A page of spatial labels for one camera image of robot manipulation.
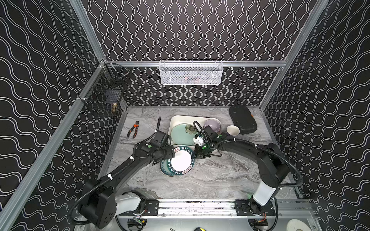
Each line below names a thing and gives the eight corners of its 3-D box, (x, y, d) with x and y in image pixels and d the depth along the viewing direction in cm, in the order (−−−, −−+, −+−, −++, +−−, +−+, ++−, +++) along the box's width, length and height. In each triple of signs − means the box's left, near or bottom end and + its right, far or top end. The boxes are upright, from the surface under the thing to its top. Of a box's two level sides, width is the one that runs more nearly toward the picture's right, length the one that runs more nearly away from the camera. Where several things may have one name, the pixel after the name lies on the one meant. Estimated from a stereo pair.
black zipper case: (235, 135, 105) (237, 129, 100) (228, 111, 122) (230, 105, 117) (255, 135, 105) (259, 129, 100) (246, 110, 122) (248, 104, 116)
